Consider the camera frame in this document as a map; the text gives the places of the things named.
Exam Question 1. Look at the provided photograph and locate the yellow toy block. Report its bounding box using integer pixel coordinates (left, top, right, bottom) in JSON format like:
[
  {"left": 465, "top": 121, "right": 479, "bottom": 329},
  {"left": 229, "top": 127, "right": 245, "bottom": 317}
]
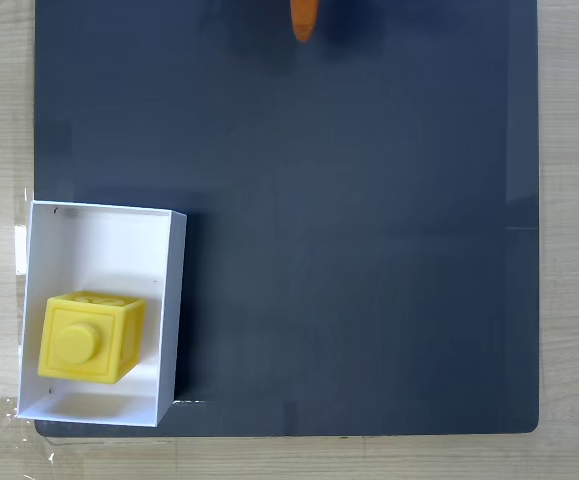
[{"left": 36, "top": 289, "right": 147, "bottom": 386}]

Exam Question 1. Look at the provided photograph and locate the dark grey textured mat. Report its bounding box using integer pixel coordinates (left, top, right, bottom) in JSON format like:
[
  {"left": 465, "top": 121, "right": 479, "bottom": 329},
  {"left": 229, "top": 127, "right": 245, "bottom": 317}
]
[{"left": 33, "top": 0, "right": 541, "bottom": 439}]

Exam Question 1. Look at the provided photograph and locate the white open cardboard box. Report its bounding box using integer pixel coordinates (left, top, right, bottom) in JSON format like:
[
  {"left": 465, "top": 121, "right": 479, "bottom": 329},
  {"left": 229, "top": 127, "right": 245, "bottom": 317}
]
[{"left": 14, "top": 199, "right": 189, "bottom": 428}]

